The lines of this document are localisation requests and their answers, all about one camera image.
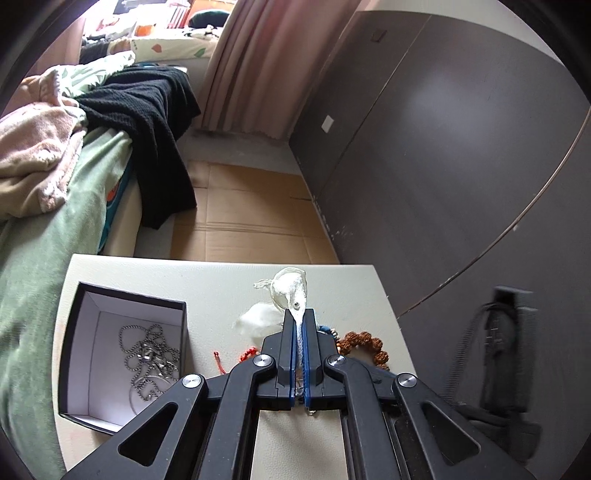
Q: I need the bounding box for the brown bead bracelet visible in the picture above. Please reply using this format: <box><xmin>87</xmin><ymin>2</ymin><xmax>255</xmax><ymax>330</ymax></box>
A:
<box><xmin>336</xmin><ymin>331</ymin><xmax>391</xmax><ymax>372</ymax></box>

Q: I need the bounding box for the pink curtain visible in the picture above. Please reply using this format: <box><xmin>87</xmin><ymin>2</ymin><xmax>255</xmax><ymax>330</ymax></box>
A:
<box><xmin>201</xmin><ymin>0</ymin><xmax>363</xmax><ymax>139</ymax></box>

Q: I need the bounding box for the light green patterned quilt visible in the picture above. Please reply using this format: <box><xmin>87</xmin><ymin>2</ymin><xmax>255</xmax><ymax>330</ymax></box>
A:
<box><xmin>58</xmin><ymin>50</ymin><xmax>137</xmax><ymax>95</ymax></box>

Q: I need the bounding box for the grey braided cable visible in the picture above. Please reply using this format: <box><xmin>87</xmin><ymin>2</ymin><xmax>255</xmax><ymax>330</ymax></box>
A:
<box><xmin>445</xmin><ymin>302</ymin><xmax>492</xmax><ymax>400</ymax></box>

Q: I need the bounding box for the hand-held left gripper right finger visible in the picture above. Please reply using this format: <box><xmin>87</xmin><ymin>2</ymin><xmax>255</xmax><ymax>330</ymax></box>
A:
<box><xmin>302</xmin><ymin>308</ymin><xmax>539</xmax><ymax>480</ymax></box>

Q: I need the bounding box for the black knit blanket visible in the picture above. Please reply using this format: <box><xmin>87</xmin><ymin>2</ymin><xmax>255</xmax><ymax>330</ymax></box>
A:
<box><xmin>74</xmin><ymin>67</ymin><xmax>201</xmax><ymax>230</ymax></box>

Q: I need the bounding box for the green bed sheet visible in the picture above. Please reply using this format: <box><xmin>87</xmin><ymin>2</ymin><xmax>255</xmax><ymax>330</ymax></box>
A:
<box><xmin>0</xmin><ymin>127</ymin><xmax>134</xmax><ymax>467</ymax></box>

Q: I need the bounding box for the white butterfly ornament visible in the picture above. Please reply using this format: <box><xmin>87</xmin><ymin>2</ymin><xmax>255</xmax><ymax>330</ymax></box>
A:
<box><xmin>232</xmin><ymin>302</ymin><xmax>284</xmax><ymax>341</ymax></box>

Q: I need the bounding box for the floral print cushion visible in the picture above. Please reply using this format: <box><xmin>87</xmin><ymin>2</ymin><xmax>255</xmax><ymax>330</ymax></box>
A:
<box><xmin>130</xmin><ymin>34</ymin><xmax>220</xmax><ymax>61</ymax></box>

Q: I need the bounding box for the silver chain necklace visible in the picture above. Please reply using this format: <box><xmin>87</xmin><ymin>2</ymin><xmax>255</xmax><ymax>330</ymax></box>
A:
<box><xmin>119</xmin><ymin>323</ymin><xmax>183</xmax><ymax>414</ymax></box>

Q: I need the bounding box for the flat cardboard sheet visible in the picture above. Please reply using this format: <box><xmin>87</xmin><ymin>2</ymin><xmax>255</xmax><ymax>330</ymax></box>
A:
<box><xmin>171</xmin><ymin>159</ymin><xmax>340</xmax><ymax>265</ymax></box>

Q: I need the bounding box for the beige bed base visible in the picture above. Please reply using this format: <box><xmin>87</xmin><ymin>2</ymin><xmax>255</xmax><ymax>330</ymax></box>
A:
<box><xmin>102</xmin><ymin>178</ymin><xmax>185</xmax><ymax>257</ymax></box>

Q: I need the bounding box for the red string bracelet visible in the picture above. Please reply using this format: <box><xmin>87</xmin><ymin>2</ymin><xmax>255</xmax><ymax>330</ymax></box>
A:
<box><xmin>213</xmin><ymin>348</ymin><xmax>259</xmax><ymax>377</ymax></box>

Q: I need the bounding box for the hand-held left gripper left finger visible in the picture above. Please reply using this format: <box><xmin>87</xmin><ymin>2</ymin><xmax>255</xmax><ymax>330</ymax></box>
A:
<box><xmin>60</xmin><ymin>309</ymin><xmax>298</xmax><ymax>480</ymax></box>

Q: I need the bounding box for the black jewelry box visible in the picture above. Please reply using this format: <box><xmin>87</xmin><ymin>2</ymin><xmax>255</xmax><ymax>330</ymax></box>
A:
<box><xmin>58</xmin><ymin>281</ymin><xmax>188</xmax><ymax>435</ymax></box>

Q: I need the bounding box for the pink fleece blanket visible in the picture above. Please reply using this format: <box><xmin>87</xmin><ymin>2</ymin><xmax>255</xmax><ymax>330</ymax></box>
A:
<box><xmin>0</xmin><ymin>67</ymin><xmax>88</xmax><ymax>217</ymax></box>

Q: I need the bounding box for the black cushion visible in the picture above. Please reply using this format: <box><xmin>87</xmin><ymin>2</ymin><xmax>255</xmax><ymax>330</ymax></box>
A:
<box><xmin>189</xmin><ymin>10</ymin><xmax>232</xmax><ymax>27</ymax></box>

